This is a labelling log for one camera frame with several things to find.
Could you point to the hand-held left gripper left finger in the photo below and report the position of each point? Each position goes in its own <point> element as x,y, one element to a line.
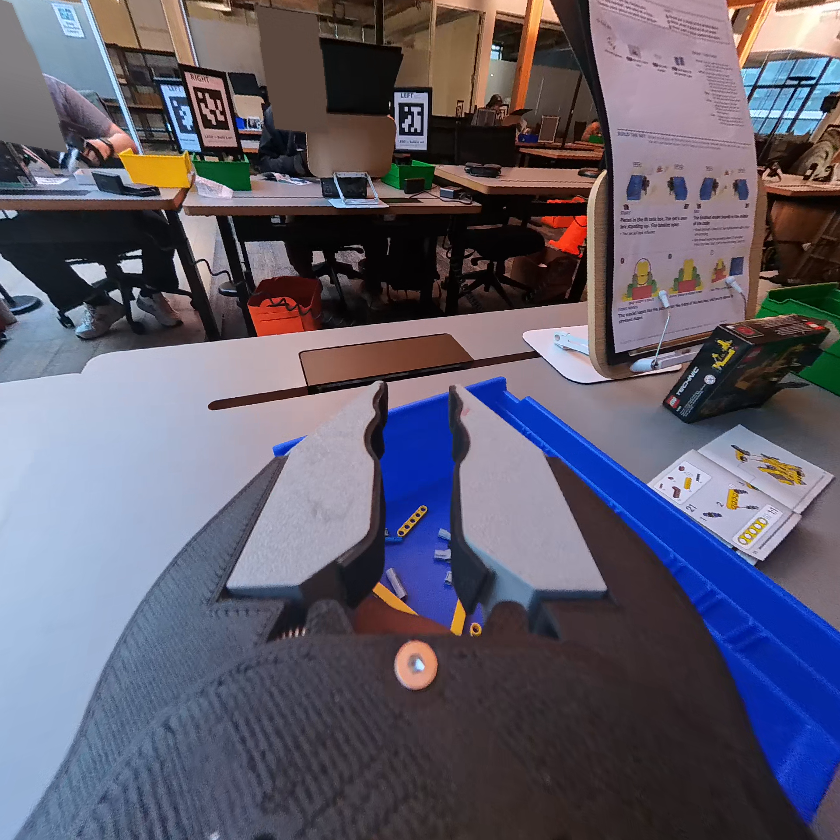
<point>315,512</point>

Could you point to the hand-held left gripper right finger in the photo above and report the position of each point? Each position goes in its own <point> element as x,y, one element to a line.
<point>525,525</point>

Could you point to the pile of lego pieces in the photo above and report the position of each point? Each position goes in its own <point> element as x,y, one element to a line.
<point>412,522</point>

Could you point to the blue plastic bin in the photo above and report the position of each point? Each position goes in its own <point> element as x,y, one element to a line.
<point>722,623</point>

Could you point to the lego instruction booklet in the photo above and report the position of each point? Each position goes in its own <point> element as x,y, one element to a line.
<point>754,485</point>

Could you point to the black lego set box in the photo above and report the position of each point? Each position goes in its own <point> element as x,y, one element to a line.
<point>741,374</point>

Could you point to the orange bag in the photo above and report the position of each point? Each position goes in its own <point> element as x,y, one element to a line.
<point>285,308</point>

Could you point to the black office chair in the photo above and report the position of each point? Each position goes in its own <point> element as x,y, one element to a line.
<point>499,243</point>

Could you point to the orange traffic cone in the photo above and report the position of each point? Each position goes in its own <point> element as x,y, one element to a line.
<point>569,237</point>

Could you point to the grey office desk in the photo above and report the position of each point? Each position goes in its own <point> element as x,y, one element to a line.
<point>275,200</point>
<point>170,197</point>
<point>525,180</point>

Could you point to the green plastic bin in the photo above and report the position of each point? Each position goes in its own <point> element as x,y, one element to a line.
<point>223,174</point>
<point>407,176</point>
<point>800,305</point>

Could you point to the black headset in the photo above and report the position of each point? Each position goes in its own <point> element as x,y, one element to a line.
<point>482,169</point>

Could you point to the yellow plastic bin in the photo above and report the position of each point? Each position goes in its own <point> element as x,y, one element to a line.
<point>157,169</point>

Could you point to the printed instruction sheet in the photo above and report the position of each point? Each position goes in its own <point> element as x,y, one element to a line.
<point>682,164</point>

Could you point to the black white marker sign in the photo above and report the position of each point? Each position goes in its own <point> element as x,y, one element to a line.
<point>172,118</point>
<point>208,108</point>
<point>412,118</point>

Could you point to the black screen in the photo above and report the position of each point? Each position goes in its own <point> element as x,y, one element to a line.
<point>361,75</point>

